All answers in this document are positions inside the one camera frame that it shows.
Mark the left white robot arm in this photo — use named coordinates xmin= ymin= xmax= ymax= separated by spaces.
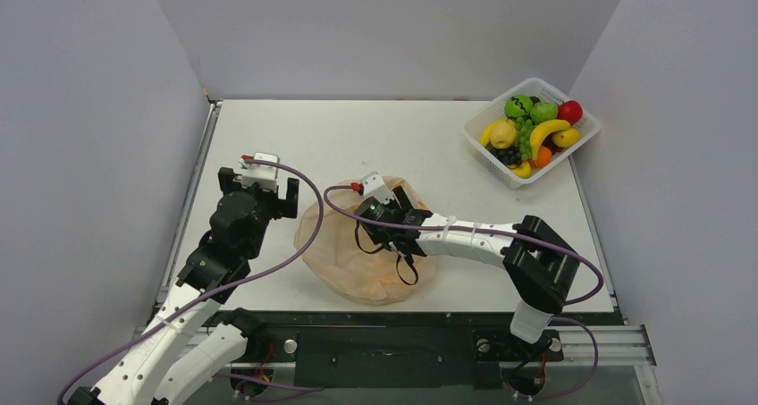
xmin=68 ymin=165 xmax=300 ymax=404

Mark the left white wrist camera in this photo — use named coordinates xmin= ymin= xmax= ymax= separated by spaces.
xmin=238 ymin=152 xmax=280 ymax=193

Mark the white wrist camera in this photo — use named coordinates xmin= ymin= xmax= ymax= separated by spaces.
xmin=238 ymin=152 xmax=280 ymax=193
xmin=350 ymin=172 xmax=396 ymax=205

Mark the green fake apple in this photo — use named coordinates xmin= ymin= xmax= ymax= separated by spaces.
xmin=529 ymin=101 xmax=559 ymax=125

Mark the small yellow fruit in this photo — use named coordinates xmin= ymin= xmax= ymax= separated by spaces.
xmin=510 ymin=161 xmax=532 ymax=179

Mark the orange fake orange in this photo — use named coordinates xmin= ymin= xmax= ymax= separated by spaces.
xmin=529 ymin=146 xmax=552 ymax=169

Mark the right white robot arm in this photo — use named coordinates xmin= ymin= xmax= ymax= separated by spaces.
xmin=354 ymin=188 xmax=579 ymax=358

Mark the dark blue grape bunch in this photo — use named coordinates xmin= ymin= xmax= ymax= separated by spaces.
xmin=488 ymin=146 xmax=523 ymax=169

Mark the orange translucent plastic bag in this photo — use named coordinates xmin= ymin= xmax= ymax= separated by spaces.
xmin=301 ymin=207 xmax=438 ymax=307

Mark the aluminium rail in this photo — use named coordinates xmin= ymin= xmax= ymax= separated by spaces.
xmin=556 ymin=325 xmax=657 ymax=367

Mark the green grape bunch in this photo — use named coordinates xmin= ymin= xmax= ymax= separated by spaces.
xmin=515 ymin=116 xmax=535 ymax=161

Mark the yellow banana in basket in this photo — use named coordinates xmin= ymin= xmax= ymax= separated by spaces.
xmin=478 ymin=118 xmax=507 ymax=148

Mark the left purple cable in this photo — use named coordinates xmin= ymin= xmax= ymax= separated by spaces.
xmin=55 ymin=159 xmax=325 ymax=405

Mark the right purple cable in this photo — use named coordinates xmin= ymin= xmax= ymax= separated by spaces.
xmin=323 ymin=184 xmax=605 ymax=402

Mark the red fake apple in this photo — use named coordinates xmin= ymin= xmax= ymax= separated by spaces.
xmin=557 ymin=100 xmax=584 ymax=126

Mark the green ball with black line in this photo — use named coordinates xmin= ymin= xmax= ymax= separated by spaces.
xmin=504 ymin=94 xmax=534 ymax=119

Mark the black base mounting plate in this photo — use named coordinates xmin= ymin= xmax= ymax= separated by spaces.
xmin=201 ymin=310 xmax=623 ymax=392

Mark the yellow fake banana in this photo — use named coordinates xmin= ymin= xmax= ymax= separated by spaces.
xmin=530 ymin=119 xmax=571 ymax=159

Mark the yellow lemon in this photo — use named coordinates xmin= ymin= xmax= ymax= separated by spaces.
xmin=552 ymin=128 xmax=581 ymax=148

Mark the purple cable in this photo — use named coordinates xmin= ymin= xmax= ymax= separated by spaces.
xmin=323 ymin=184 xmax=605 ymax=402
xmin=55 ymin=159 xmax=325 ymax=405

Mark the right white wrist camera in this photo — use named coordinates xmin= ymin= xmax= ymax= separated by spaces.
xmin=350 ymin=172 xmax=396 ymax=205

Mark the yellow pear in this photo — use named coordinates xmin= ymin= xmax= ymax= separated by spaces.
xmin=489 ymin=120 xmax=518 ymax=149

